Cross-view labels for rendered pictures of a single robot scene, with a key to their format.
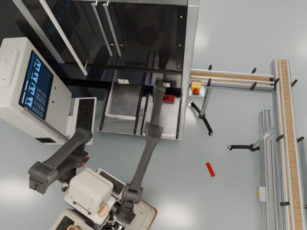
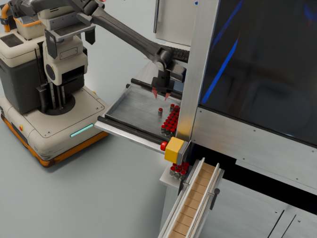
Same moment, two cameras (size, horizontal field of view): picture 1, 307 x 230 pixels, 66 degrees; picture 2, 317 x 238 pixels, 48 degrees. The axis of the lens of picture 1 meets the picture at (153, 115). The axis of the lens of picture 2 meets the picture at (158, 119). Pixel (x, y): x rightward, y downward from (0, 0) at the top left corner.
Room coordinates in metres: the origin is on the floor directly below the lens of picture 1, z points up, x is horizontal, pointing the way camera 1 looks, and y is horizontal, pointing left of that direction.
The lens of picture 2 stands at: (0.89, -1.35, 2.06)
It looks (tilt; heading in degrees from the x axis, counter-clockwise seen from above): 43 degrees down; 92
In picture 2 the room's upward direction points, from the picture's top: 7 degrees clockwise
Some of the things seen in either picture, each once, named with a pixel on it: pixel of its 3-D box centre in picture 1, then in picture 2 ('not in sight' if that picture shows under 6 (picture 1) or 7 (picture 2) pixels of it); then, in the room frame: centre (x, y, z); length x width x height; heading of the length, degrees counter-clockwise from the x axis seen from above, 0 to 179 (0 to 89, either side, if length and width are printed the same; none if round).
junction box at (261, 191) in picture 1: (261, 194); not in sight; (0.06, -0.78, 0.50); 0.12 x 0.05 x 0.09; 163
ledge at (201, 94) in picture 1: (196, 89); (179, 176); (0.96, -0.40, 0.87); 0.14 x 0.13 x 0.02; 163
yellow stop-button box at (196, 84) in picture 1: (195, 86); (175, 150); (0.93, -0.38, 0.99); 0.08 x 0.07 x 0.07; 163
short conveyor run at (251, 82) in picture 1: (230, 79); (179, 233); (0.98, -0.69, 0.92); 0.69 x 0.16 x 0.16; 73
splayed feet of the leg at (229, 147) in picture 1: (251, 148); not in sight; (0.55, -1.00, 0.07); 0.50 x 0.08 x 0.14; 73
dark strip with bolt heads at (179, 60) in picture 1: (179, 55); not in sight; (0.95, -0.23, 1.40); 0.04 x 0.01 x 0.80; 73
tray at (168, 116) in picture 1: (161, 113); (148, 113); (0.78, -0.07, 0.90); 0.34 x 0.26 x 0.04; 162
